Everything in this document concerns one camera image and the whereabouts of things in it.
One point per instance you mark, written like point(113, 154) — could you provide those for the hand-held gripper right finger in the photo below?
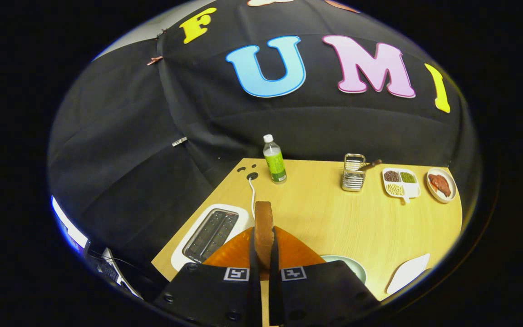
point(274, 263)

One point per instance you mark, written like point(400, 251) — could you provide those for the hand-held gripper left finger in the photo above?
point(254, 263)

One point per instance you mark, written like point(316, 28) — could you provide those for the brown crust toast slice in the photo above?
point(263, 231)

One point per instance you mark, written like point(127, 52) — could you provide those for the white toaster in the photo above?
point(242, 217)

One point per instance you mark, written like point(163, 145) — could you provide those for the pale green round plate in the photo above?
point(354, 268)

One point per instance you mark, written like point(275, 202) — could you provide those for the green label water bottle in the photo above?
point(275, 163)

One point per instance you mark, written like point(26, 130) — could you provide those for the white square plate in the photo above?
point(409, 272)

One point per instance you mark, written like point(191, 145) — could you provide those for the pile of pale beans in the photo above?
point(395, 188)

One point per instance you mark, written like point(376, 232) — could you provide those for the white cloth clip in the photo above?
point(180, 141)

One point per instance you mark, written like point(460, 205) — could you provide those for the black backdrop cloth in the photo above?
point(152, 159)

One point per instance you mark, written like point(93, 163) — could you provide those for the pile of dark beans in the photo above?
point(392, 175)

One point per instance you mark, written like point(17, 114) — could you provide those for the white divided dish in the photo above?
point(413, 190)

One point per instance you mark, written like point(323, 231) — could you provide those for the pile of green beans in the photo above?
point(407, 177)

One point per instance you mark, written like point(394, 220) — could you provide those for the brown steak piece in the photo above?
point(440, 185)

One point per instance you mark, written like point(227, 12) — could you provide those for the white round steak plate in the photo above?
point(441, 170)

